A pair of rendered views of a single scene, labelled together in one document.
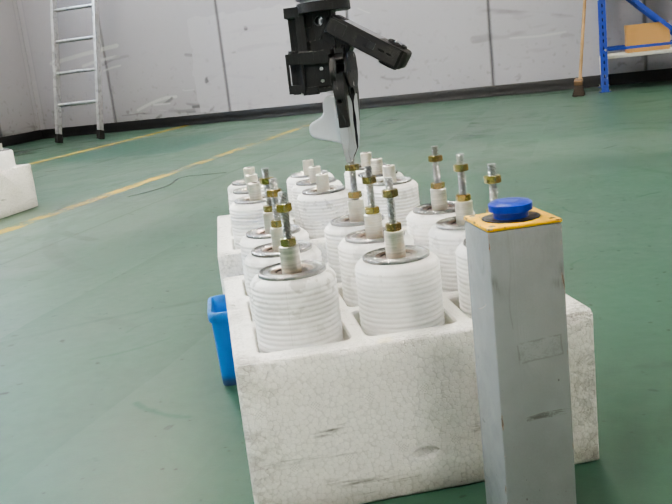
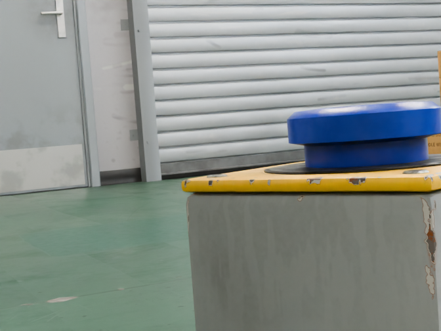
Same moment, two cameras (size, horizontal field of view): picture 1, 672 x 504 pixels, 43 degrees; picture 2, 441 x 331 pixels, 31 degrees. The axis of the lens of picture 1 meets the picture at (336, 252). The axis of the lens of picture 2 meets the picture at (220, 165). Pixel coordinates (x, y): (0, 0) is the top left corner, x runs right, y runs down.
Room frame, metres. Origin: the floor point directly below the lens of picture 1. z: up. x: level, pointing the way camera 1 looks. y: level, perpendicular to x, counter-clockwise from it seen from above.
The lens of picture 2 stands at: (0.90, -0.33, 0.33)
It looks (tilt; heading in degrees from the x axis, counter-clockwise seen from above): 3 degrees down; 138
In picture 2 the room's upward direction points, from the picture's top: 4 degrees counter-clockwise
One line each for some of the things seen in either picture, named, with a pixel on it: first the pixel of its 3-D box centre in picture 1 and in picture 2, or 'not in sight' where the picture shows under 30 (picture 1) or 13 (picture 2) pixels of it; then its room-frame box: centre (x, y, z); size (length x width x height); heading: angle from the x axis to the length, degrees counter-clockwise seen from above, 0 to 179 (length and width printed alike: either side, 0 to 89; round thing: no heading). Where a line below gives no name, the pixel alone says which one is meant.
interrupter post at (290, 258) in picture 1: (290, 259); not in sight; (0.91, 0.05, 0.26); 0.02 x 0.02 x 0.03
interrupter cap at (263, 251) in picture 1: (281, 249); not in sight; (1.03, 0.07, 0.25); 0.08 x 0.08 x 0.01
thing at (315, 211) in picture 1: (329, 241); not in sight; (1.47, 0.01, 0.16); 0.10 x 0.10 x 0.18
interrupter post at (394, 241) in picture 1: (394, 244); not in sight; (0.93, -0.07, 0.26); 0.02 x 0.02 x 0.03
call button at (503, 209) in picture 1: (510, 211); (365, 144); (0.77, -0.16, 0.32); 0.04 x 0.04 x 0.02
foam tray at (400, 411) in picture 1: (387, 357); not in sight; (1.05, -0.05, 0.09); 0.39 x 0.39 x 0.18; 8
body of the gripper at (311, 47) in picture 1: (322, 49); not in sight; (1.17, -0.01, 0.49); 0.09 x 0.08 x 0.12; 76
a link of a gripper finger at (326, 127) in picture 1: (331, 130); not in sight; (1.15, -0.01, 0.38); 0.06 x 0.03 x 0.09; 76
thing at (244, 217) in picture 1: (263, 250); not in sight; (1.45, 0.13, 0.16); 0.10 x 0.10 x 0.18
